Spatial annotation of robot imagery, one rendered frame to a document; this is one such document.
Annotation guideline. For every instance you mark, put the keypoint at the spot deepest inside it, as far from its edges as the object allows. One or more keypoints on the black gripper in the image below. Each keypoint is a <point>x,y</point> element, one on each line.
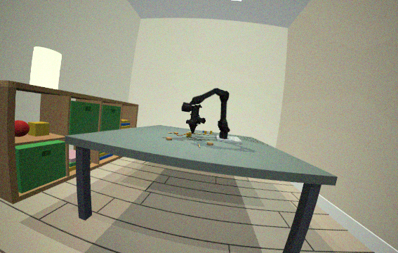
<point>192,121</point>

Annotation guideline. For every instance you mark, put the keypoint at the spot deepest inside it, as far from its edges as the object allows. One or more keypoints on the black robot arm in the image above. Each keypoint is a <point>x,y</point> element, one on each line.
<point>222,124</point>

